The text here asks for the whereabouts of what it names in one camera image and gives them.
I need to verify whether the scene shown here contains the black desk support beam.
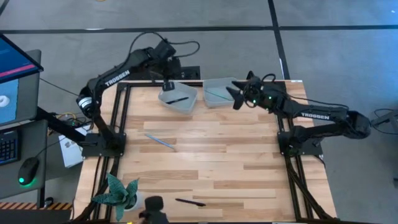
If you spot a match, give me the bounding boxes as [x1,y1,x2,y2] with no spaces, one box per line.
[34,106,83,141]

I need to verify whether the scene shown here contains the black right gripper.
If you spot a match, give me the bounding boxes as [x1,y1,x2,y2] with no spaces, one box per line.
[226,77,282,111]

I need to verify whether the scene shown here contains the black stand legs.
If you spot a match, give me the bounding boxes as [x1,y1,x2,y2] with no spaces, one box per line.
[371,108,398,136]

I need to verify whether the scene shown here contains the white plant pot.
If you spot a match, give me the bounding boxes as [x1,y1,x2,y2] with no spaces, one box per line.
[123,191,144,213]

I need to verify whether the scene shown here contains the black aluminium table frame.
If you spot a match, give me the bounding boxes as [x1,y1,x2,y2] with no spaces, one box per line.
[73,80,338,223]

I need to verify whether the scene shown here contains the blue pencil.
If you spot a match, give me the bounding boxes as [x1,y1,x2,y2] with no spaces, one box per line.
[144,133,177,151]

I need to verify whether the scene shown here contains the yellow cable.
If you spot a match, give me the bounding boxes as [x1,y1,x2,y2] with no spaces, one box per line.
[55,111,78,122]

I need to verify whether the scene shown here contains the grey desk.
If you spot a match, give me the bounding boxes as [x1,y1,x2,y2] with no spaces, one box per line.
[0,119,49,200]

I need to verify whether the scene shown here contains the white cardboard box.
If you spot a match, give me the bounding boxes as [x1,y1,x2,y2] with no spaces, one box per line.
[58,125,87,169]

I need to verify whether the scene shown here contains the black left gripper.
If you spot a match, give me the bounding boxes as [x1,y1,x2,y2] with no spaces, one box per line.
[154,57,183,91]

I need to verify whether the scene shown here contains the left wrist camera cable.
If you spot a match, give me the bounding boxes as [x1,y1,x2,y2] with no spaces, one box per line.
[127,30,201,60]

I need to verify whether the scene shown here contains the monitor with pink bar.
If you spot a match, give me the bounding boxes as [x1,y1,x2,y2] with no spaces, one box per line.
[0,33,44,85]

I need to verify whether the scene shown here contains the clear plastic bin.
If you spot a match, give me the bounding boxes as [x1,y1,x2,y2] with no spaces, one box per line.
[157,81,199,115]
[202,77,239,109]

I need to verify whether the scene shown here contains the monitor with light blue screen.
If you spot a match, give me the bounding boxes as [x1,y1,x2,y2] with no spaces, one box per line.
[0,49,42,127]

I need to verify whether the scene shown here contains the black computer mouse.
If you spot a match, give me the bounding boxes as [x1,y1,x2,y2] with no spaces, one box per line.
[17,157,40,187]

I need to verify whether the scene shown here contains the black floor cable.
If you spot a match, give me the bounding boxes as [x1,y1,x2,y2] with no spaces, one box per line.
[39,77,91,99]

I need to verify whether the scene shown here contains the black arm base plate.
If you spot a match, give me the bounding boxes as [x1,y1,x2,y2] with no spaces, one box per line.
[81,133,127,158]
[277,130,324,157]

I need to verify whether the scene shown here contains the black yellow hazard strip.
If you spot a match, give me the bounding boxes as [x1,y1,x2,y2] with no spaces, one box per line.
[0,202,74,211]

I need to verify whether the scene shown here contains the green potted plant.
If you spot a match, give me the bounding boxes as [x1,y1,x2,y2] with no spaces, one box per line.
[91,172,140,222]

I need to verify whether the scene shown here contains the black keyboard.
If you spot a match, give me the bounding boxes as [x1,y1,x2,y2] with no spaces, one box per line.
[0,129,22,166]

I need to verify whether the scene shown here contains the black pen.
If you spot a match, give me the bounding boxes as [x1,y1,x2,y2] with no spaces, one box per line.
[165,96,190,105]
[175,198,206,207]

